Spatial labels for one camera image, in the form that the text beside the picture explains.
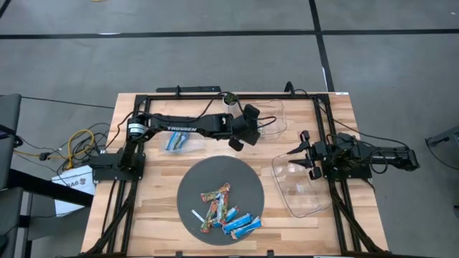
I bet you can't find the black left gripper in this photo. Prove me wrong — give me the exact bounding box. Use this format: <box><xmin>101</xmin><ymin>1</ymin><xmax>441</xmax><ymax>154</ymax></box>
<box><xmin>228</xmin><ymin>103</ymin><xmax>262</xmax><ymax>153</ymax></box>

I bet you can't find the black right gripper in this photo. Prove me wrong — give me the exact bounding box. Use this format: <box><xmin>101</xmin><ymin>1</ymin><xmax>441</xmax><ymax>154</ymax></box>
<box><xmin>285</xmin><ymin>130</ymin><xmax>336</xmax><ymax>181</ymax></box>

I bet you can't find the oatmeal raisin granola bar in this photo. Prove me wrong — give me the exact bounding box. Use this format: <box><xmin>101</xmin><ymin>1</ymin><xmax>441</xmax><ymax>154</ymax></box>
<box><xmin>221</xmin><ymin>213</ymin><xmax>255</xmax><ymax>235</ymax></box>

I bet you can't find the peanut butter granola bar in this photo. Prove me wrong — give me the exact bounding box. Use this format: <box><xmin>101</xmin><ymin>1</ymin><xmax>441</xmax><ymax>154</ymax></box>
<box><xmin>230</xmin><ymin>216</ymin><xmax>263</xmax><ymax>241</ymax></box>

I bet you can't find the white cylindrical cup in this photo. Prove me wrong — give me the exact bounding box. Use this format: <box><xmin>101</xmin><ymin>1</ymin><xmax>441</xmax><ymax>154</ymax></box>
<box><xmin>222</xmin><ymin>92</ymin><xmax>240</xmax><ymax>119</ymax></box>

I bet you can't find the clear plastic bin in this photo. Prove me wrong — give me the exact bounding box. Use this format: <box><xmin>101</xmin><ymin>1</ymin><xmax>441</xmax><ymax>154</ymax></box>
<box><xmin>238</xmin><ymin>99</ymin><xmax>288</xmax><ymax>136</ymax></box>
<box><xmin>158</xmin><ymin>129</ymin><xmax>207</xmax><ymax>156</ymax></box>
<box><xmin>270</xmin><ymin>152</ymin><xmax>333</xmax><ymax>219</ymax></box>

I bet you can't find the round grey woven placemat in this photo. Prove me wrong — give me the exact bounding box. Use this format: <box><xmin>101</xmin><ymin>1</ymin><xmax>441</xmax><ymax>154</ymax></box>
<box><xmin>176</xmin><ymin>155</ymin><xmax>265</xmax><ymax>247</ymax></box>

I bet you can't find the flat black bar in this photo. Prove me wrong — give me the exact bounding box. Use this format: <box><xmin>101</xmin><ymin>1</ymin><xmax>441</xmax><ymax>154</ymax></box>
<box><xmin>156</xmin><ymin>85</ymin><xmax>222</xmax><ymax>94</ymax></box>

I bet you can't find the white paper strip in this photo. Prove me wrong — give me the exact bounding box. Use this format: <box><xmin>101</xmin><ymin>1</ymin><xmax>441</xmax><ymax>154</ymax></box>
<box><xmin>190</xmin><ymin>209</ymin><xmax>206</xmax><ymax>224</ymax></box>

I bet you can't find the grey metal stand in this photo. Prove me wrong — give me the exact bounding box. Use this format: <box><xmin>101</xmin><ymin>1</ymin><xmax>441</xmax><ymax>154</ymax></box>
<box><xmin>425</xmin><ymin>124</ymin><xmax>459</xmax><ymax>151</ymax></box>

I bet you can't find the white cardboard box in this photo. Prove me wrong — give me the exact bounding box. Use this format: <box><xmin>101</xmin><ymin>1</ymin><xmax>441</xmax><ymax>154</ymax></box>
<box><xmin>51</xmin><ymin>163</ymin><xmax>97</xmax><ymax>218</ymax></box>

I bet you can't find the black beam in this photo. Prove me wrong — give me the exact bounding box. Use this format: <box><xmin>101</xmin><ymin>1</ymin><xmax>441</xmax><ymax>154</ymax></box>
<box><xmin>6</xmin><ymin>167</ymin><xmax>95</xmax><ymax>208</ymax></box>

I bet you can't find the grey chair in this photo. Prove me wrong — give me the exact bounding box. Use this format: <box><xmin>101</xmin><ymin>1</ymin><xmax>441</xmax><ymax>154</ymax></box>
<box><xmin>0</xmin><ymin>186</ymin><xmax>33</xmax><ymax>258</ymax></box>
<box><xmin>0</xmin><ymin>93</ymin><xmax>23</xmax><ymax>180</ymax></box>

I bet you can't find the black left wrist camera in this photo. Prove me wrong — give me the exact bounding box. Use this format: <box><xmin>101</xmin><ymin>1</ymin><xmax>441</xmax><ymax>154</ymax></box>
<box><xmin>214</xmin><ymin>113</ymin><xmax>235</xmax><ymax>134</ymax></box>

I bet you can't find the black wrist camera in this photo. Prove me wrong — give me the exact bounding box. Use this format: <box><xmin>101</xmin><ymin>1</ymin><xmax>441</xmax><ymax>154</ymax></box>
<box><xmin>214</xmin><ymin>113</ymin><xmax>235</xmax><ymax>134</ymax></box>
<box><xmin>335</xmin><ymin>132</ymin><xmax>356</xmax><ymax>151</ymax></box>

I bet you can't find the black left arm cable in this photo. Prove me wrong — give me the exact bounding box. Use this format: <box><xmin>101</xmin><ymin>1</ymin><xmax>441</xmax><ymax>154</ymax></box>
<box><xmin>255</xmin><ymin>115</ymin><xmax>278</xmax><ymax>130</ymax></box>

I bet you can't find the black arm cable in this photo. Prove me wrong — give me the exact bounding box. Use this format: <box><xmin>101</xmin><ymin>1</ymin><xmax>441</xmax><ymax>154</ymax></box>
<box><xmin>286</xmin><ymin>81</ymin><xmax>410</xmax><ymax>148</ymax></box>
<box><xmin>255</xmin><ymin>115</ymin><xmax>278</xmax><ymax>130</ymax></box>

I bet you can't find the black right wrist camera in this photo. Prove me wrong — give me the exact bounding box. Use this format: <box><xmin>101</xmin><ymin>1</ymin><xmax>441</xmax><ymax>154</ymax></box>
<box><xmin>335</xmin><ymin>132</ymin><xmax>356</xmax><ymax>151</ymax></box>

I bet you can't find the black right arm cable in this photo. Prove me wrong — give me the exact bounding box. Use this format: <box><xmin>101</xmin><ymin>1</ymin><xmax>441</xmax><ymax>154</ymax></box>
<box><xmin>286</xmin><ymin>81</ymin><xmax>410</xmax><ymax>148</ymax></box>

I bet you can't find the black aluminium table frame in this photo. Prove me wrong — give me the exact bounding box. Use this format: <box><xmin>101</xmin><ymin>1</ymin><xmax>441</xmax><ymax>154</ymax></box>
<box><xmin>84</xmin><ymin>91</ymin><xmax>390</xmax><ymax>258</ymax></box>

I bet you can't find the yellow cable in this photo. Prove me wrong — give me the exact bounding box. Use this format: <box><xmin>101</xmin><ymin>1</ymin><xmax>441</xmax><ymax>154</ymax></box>
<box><xmin>14</xmin><ymin>128</ymin><xmax>96</xmax><ymax>170</ymax></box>

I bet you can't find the long black floor cable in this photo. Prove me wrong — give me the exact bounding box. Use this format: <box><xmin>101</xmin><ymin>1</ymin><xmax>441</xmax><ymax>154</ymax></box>
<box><xmin>21</xmin><ymin>95</ymin><xmax>115</xmax><ymax>109</ymax></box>

